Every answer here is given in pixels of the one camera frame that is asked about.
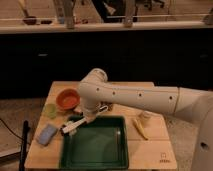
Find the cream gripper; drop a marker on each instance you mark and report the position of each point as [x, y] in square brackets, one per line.
[90, 114]

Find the white dish brush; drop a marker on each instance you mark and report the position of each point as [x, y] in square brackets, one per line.
[71, 126]

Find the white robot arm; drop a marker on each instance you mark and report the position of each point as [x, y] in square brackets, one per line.
[190, 105]

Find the orange red bowl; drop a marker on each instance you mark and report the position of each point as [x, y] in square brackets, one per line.
[67, 99]

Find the green plastic tray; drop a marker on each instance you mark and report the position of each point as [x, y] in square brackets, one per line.
[99, 145]

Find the small green cup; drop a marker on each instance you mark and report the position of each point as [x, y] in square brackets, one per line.
[50, 111]

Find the blue sponge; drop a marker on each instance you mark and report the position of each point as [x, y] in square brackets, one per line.
[47, 134]

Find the white cup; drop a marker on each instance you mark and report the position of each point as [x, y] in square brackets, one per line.
[144, 118]

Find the black stand pole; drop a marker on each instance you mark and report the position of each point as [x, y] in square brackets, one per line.
[23, 151]

